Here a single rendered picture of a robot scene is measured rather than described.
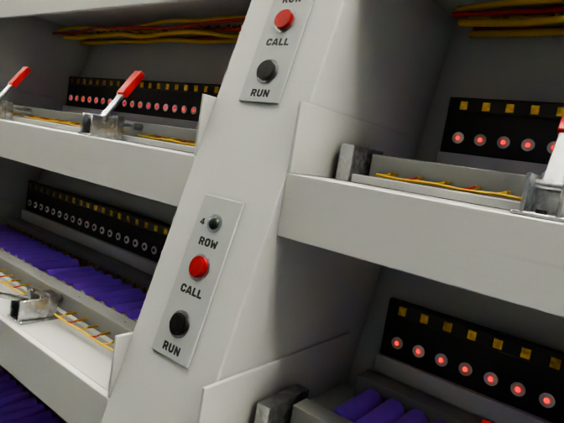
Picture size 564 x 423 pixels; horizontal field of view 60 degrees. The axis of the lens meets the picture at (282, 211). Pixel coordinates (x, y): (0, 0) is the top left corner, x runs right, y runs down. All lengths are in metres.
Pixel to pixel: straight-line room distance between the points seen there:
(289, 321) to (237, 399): 0.07
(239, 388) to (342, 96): 0.23
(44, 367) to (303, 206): 0.29
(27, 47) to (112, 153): 0.53
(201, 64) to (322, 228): 0.50
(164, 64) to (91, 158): 0.36
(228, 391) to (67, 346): 0.20
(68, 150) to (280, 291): 0.30
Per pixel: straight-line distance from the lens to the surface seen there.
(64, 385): 0.48
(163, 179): 0.43
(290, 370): 0.41
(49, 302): 0.57
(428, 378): 0.46
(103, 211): 0.76
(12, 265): 0.68
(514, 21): 0.49
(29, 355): 0.53
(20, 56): 0.99
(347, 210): 0.32
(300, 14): 0.40
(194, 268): 0.36
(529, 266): 0.28
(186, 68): 0.81
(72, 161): 0.56
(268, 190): 0.35
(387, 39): 0.45
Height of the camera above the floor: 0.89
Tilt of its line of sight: 6 degrees up
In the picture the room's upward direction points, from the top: 18 degrees clockwise
